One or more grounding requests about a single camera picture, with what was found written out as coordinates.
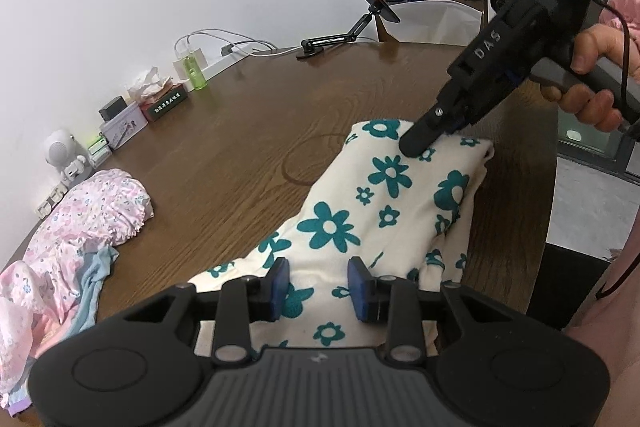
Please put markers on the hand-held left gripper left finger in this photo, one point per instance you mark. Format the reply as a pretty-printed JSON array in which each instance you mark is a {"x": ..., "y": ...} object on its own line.
[{"x": 280, "y": 289}]

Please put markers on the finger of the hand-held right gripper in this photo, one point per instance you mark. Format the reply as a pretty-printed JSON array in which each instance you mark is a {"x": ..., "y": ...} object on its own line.
[{"x": 422, "y": 134}]

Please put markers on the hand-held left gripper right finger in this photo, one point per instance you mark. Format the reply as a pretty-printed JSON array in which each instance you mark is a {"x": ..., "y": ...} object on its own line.
[{"x": 357, "y": 289}]

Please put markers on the cream green floral pants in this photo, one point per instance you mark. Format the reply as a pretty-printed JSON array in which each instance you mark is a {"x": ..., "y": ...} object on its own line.
[{"x": 400, "y": 207}]

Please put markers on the person's right hand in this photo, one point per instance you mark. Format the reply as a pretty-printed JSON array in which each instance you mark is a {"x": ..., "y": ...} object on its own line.
[{"x": 597, "y": 42}]

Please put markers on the dark framed glass door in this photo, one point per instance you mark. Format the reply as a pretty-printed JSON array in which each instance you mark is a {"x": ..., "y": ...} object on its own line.
[{"x": 595, "y": 142}]

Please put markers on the light blue garment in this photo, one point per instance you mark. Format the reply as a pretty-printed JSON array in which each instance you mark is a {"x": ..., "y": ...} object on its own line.
[{"x": 95, "y": 277}]

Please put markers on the pink floral ruffled garment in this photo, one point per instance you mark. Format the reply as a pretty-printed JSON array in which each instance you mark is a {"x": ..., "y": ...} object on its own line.
[{"x": 95, "y": 207}]

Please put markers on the white power strip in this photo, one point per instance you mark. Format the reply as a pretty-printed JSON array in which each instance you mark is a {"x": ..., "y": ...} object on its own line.
[{"x": 225, "y": 68}]

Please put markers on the black tissue box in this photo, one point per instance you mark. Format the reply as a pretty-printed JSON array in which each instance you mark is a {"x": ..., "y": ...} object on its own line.
[{"x": 165, "y": 104}]

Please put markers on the small green white box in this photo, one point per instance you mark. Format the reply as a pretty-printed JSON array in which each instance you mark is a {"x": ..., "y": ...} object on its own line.
[
  {"x": 101, "y": 156},
  {"x": 96, "y": 143}
]

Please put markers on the silver tin box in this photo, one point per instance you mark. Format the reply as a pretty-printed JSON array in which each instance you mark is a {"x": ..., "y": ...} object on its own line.
[{"x": 125, "y": 127}]

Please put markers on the green transparent bottle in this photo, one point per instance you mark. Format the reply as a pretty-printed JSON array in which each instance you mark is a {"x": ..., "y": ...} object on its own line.
[{"x": 195, "y": 74}]

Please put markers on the white power adapter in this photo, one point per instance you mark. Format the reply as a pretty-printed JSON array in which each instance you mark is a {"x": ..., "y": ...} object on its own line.
[{"x": 177, "y": 69}]

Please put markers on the white socket strip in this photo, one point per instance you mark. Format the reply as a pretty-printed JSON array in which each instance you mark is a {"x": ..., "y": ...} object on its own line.
[{"x": 50, "y": 204}]

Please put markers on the black charger block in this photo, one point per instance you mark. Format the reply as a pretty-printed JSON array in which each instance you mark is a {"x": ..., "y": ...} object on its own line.
[{"x": 112, "y": 108}]

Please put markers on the white astronaut figurine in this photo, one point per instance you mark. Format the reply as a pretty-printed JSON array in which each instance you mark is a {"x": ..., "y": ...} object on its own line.
[{"x": 60, "y": 152}]

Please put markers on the person's leg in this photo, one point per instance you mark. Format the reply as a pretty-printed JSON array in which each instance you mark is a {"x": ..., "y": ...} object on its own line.
[{"x": 615, "y": 347}]

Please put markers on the purple striped garment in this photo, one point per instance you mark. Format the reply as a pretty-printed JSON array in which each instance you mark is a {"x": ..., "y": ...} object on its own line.
[{"x": 15, "y": 399}]

